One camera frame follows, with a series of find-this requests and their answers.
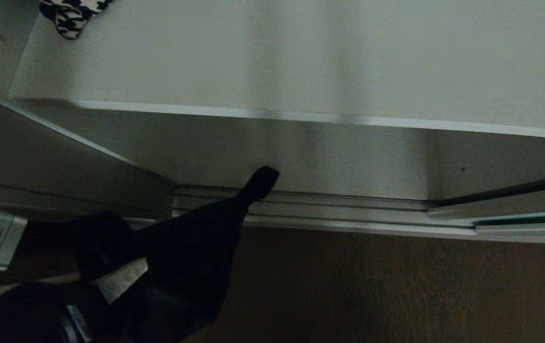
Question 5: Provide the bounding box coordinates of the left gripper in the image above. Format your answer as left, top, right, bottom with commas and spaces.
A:
75, 166, 281, 343

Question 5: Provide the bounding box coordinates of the metal sliding door track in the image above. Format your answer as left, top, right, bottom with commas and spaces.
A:
171, 186, 545, 244

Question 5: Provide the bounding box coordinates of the grey sliding wardrobe door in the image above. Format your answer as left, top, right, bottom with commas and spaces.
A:
0, 82, 180, 217
426, 172, 545, 221

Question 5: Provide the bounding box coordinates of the black and white patterned cloth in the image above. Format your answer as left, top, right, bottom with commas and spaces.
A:
39, 0, 113, 40

